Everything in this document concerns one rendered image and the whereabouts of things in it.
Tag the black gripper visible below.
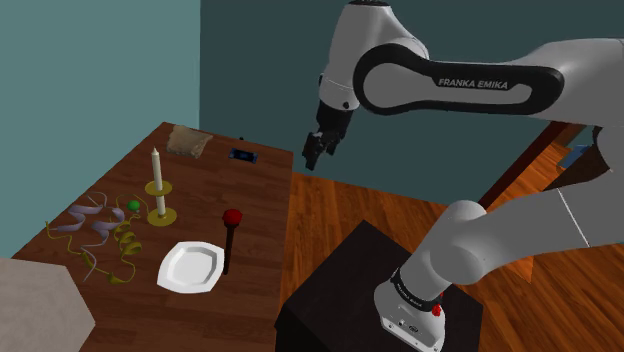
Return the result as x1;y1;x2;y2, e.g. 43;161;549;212
301;99;354;171

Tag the dark blue phone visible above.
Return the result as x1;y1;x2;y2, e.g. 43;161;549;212
228;147;259;165

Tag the brown wooden table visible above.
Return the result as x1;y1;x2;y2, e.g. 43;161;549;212
10;121;295;352

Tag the tan folded cloth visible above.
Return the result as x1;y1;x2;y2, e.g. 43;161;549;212
166;124;214;160

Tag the red-headed black stick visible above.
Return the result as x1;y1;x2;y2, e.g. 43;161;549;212
221;208;244;277

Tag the black robot stand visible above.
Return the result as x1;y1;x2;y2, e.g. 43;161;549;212
274;220;485;352

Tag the white candle with gold holder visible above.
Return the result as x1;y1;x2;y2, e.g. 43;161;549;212
144;147;178;227

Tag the white plate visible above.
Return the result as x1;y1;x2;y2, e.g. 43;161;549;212
156;241;226;295

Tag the dark brown wooden furniture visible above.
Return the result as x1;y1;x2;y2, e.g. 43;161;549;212
477;120;613;212

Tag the yellow ribbon curl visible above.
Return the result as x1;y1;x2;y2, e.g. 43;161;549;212
45;194;150;286

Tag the lilac ribbon curl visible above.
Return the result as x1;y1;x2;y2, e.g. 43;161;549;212
56;191;126;248

